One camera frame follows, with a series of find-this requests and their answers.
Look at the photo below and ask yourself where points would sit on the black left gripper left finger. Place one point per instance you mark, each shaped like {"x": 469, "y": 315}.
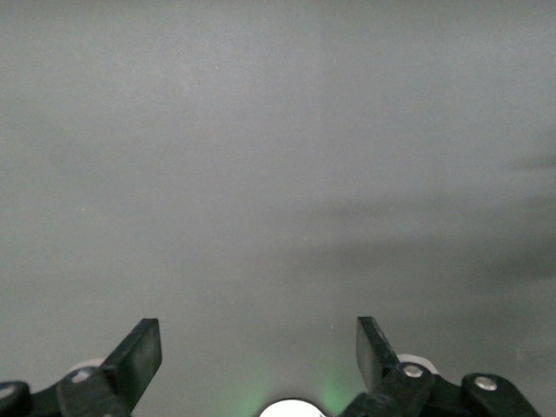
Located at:
{"x": 139, "y": 356}

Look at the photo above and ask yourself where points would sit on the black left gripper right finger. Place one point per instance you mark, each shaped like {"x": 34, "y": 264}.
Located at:
{"x": 373, "y": 356}

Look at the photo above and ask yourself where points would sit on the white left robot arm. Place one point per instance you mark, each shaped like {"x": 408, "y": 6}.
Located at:
{"x": 290, "y": 409}

